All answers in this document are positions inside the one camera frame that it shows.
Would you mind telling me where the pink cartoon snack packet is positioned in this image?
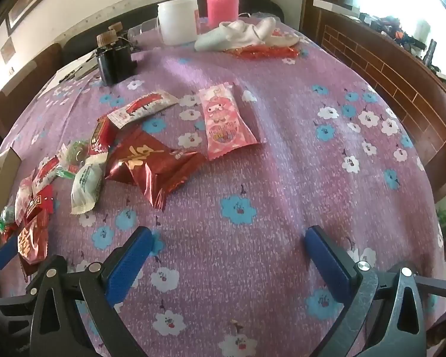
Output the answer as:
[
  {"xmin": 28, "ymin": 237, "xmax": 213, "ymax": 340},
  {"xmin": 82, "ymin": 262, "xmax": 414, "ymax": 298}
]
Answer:
[{"xmin": 198, "ymin": 84, "xmax": 261, "ymax": 161}]

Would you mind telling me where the brown chair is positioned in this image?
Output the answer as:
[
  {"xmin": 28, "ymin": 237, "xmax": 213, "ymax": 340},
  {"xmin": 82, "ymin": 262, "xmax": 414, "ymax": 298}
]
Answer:
[{"xmin": 0, "ymin": 42, "xmax": 65, "ymax": 139}]

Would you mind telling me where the red black-print snack packet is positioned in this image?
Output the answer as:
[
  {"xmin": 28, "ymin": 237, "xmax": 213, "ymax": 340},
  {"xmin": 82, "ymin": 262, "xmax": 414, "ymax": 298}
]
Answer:
[{"xmin": 25, "ymin": 185, "xmax": 55, "ymax": 221}]

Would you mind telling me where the cardboard box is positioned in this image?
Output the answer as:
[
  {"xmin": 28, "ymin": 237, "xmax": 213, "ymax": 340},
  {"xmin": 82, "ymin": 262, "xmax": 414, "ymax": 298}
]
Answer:
[{"xmin": 0, "ymin": 148, "xmax": 23, "ymax": 253}]

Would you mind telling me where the pale pink snack packet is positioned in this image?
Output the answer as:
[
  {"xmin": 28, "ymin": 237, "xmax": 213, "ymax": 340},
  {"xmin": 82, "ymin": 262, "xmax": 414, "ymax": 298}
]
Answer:
[{"xmin": 14, "ymin": 178, "xmax": 35, "ymax": 225}]

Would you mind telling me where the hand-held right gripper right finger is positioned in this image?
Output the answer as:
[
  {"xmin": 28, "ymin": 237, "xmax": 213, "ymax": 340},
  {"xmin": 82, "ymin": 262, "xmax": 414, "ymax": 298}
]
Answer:
[{"xmin": 305, "ymin": 226, "xmax": 446, "ymax": 357}]

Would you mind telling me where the stack of papers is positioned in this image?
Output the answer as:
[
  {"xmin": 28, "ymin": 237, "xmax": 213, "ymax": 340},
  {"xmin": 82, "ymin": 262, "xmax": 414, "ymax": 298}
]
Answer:
[{"xmin": 37, "ymin": 52, "xmax": 99, "ymax": 99}]

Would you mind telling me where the white cloth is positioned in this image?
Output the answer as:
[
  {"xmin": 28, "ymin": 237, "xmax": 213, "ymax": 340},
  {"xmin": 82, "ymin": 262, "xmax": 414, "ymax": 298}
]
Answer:
[{"xmin": 194, "ymin": 16, "xmax": 301, "ymax": 52}]

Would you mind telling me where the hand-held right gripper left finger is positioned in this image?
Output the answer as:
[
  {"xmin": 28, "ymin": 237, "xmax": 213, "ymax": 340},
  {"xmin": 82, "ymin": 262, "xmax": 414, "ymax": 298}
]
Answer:
[{"xmin": 0, "ymin": 227, "xmax": 153, "ymax": 357}]

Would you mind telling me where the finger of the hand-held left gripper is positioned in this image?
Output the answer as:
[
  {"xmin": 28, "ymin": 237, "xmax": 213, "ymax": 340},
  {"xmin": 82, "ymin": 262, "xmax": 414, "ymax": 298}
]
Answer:
[{"xmin": 0, "ymin": 232, "xmax": 21, "ymax": 296}]

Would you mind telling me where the clear plastic jar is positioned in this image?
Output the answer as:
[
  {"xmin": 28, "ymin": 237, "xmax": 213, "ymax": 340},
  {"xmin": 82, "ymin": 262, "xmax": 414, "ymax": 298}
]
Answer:
[{"xmin": 128, "ymin": 18, "xmax": 161, "ymax": 46}]

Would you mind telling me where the green candy wrapper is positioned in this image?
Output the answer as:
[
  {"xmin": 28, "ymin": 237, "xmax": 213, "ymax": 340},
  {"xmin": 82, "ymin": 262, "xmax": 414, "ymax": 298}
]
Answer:
[
  {"xmin": 56, "ymin": 139, "xmax": 90, "ymax": 180},
  {"xmin": 0, "ymin": 207, "xmax": 18, "ymax": 234}
]

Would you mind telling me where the bright red foil snack packet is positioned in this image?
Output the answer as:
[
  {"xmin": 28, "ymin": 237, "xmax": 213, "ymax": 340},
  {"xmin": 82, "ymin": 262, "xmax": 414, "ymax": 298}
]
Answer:
[{"xmin": 16, "ymin": 208, "xmax": 50, "ymax": 265}]

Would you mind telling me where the white flat box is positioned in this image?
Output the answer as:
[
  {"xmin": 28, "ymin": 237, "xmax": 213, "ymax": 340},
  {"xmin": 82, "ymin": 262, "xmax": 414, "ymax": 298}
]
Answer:
[{"xmin": 312, "ymin": 0, "xmax": 362, "ymax": 18}]

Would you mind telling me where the black bottle with brown cap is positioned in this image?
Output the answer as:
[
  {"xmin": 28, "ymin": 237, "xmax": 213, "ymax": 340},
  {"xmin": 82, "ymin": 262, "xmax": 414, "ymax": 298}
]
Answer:
[
  {"xmin": 96, "ymin": 33, "xmax": 136, "ymax": 86},
  {"xmin": 108, "ymin": 23, "xmax": 134, "ymax": 51}
]

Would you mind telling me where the framed wall picture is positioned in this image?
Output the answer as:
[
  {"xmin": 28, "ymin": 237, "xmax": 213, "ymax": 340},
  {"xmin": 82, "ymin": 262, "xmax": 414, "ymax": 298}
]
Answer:
[{"xmin": 5, "ymin": 0, "xmax": 83, "ymax": 36}]

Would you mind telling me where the dark sofa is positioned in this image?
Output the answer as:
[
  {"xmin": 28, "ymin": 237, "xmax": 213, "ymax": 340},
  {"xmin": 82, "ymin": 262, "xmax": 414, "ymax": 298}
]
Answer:
[{"xmin": 62, "ymin": 0, "xmax": 283, "ymax": 59}]

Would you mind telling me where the white plastic jar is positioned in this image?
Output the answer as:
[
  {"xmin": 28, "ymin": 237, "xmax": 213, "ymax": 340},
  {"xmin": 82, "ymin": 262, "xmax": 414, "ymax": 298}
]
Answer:
[{"xmin": 157, "ymin": 0, "xmax": 200, "ymax": 46}]

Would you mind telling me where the small wall poster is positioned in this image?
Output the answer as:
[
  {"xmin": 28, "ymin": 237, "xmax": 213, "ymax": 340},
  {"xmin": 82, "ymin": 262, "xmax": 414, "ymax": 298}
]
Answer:
[{"xmin": 1, "ymin": 37, "xmax": 16, "ymax": 65}]

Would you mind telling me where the dark red foil snack packet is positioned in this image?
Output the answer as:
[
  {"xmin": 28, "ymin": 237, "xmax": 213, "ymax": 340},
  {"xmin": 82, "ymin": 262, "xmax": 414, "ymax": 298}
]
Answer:
[{"xmin": 106, "ymin": 124, "xmax": 208, "ymax": 209}]

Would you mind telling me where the wooden cabinet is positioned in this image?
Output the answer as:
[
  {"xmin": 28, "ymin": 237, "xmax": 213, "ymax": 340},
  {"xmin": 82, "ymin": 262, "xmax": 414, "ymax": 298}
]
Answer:
[{"xmin": 300, "ymin": 0, "xmax": 446, "ymax": 204}]

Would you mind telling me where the white red long snack packet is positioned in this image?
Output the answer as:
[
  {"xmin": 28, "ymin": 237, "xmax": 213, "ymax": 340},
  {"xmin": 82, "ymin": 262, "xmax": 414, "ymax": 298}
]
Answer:
[{"xmin": 107, "ymin": 91, "xmax": 180, "ymax": 129}]

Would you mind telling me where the orange red foil wrapper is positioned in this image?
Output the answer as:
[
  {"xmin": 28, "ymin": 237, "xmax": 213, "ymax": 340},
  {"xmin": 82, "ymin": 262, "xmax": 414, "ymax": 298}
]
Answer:
[{"xmin": 225, "ymin": 44, "xmax": 299, "ymax": 65}]

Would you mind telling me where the black bag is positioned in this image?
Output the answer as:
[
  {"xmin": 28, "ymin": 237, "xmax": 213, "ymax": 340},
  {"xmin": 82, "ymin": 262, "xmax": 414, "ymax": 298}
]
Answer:
[{"xmin": 241, "ymin": 0, "xmax": 285, "ymax": 22}]

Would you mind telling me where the small red snack packet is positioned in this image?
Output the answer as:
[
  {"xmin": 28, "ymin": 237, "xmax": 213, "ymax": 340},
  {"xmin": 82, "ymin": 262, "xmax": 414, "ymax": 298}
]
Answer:
[{"xmin": 87, "ymin": 117, "xmax": 117, "ymax": 165}]

